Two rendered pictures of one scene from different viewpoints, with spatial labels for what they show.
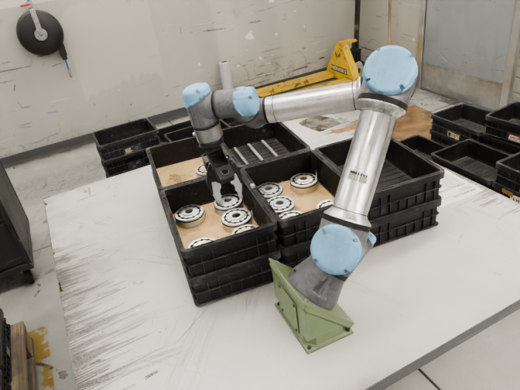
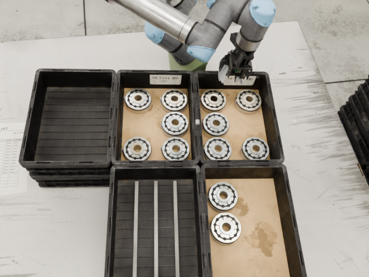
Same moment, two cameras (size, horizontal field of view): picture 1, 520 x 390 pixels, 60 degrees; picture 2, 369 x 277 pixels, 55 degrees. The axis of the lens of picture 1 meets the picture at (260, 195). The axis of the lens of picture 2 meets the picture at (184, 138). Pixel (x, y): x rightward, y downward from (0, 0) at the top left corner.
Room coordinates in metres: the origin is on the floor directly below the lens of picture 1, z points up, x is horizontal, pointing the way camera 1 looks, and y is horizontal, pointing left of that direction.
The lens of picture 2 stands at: (1.99, 0.04, 2.02)
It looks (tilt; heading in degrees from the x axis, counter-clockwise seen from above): 62 degrees down; 185
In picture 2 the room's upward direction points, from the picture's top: 9 degrees clockwise
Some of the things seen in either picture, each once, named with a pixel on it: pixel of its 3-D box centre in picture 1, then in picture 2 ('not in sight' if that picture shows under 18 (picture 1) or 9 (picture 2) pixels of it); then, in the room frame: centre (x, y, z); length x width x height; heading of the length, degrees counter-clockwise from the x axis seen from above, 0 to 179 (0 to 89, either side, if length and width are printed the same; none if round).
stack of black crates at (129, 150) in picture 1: (132, 160); not in sight; (2.90, 0.85, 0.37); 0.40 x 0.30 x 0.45; 113
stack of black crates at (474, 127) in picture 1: (468, 141); not in sight; (2.60, -1.39, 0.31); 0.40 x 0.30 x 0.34; 23
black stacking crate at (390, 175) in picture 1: (374, 173); (74, 122); (1.42, -0.42, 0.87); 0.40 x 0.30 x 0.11; 16
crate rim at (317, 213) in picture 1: (298, 183); (155, 115); (1.34, -0.13, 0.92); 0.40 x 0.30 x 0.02; 16
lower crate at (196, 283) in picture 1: (222, 246); not in sight; (1.25, 0.15, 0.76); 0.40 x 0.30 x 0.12; 16
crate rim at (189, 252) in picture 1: (214, 208); (236, 115); (1.25, 0.15, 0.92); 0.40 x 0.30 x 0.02; 16
